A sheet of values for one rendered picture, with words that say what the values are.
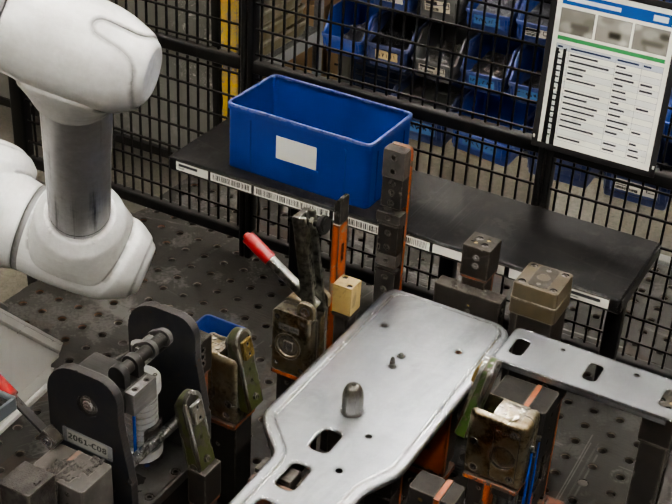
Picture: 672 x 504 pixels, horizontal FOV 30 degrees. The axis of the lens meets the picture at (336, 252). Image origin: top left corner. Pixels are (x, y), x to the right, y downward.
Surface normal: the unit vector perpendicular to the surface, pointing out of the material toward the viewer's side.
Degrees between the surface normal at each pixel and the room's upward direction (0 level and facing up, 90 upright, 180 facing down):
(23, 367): 90
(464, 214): 0
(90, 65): 75
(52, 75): 103
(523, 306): 89
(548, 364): 0
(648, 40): 90
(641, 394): 0
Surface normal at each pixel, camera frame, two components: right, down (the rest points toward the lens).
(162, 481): 0.05, -0.85
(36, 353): 0.91, 0.25
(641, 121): -0.49, 0.43
